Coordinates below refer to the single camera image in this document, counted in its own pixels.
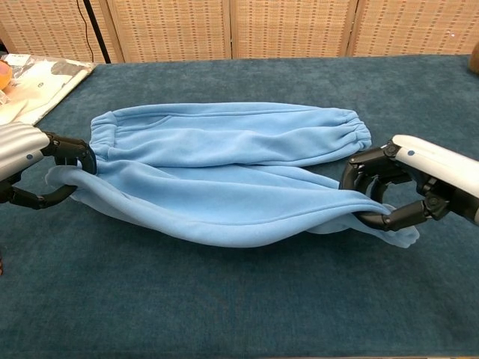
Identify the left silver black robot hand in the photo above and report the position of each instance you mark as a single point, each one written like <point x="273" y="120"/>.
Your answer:
<point x="18" y="146"/>

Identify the woven bamboo folding screen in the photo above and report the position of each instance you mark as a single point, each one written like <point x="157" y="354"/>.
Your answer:
<point x="292" y="30"/>

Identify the light blue fleece pants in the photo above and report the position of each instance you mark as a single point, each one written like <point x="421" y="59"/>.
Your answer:
<point x="232" y="198"/>

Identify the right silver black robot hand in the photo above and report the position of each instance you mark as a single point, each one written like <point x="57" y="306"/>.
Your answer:
<point x="441" y="168"/>

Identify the black tripod stand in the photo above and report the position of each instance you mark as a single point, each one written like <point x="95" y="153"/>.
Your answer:
<point x="98" y="33"/>

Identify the yellow plush toy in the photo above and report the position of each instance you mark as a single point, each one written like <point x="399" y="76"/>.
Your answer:
<point x="4" y="76"/>

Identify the teal carpet table cover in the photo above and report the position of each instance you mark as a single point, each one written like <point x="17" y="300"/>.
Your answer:
<point x="239" y="314"/>

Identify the bagged white printed garment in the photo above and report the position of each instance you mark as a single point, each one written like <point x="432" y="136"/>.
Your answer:
<point x="45" y="89"/>

